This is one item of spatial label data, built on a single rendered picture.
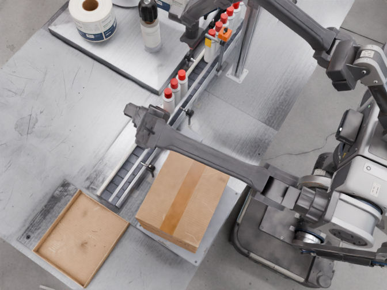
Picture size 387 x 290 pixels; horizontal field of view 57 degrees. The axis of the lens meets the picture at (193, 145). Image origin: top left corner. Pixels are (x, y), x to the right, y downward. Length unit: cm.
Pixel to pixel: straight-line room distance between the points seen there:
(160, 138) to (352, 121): 53
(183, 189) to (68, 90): 84
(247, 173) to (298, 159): 171
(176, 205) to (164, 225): 8
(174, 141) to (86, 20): 104
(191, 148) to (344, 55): 41
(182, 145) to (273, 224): 138
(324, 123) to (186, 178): 169
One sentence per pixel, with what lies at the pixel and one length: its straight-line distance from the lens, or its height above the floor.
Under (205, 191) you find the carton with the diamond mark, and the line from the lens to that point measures 128.
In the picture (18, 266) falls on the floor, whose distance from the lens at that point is 257.
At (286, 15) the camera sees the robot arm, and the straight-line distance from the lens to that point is 111.
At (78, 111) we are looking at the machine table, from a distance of 178.
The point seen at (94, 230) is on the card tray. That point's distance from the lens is 159.
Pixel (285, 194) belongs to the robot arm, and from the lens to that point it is 96.
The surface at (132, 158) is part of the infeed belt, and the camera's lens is 158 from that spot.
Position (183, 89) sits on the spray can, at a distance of 158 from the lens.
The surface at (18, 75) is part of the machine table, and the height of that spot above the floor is 83.
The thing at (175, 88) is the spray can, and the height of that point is 106.
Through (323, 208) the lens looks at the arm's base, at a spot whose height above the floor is 149.
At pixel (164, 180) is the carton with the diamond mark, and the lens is 129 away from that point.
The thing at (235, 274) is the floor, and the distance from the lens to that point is 239.
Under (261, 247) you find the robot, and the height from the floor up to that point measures 24.
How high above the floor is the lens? 236
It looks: 69 degrees down
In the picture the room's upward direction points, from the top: 5 degrees clockwise
